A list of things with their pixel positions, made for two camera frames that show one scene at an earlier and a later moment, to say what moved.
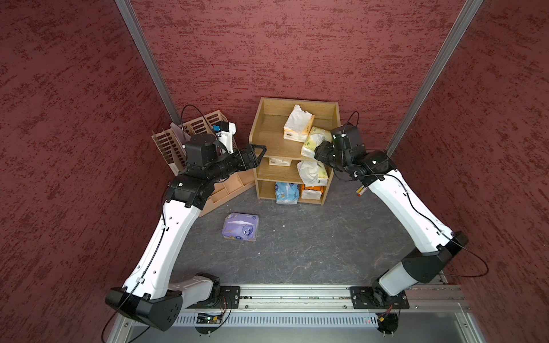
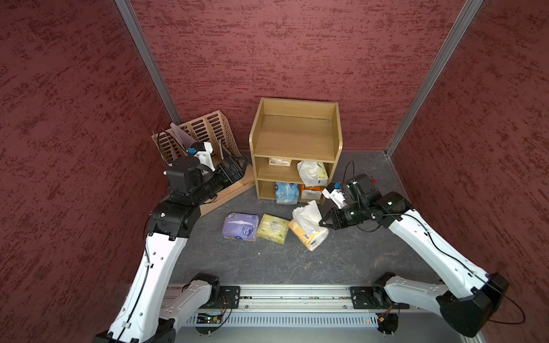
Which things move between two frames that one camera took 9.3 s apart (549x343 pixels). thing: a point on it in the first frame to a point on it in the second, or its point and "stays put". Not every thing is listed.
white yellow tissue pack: [313, 174] stays put
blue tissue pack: [287, 193] stays put
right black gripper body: [329, 154] to [352, 213]
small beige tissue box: [279, 161] stays put
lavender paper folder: [183, 136] stays put
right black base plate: [367, 298] stays put
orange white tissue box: [297, 124] to [308, 225]
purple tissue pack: [241, 226] stays put
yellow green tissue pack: [314, 138] to [273, 228]
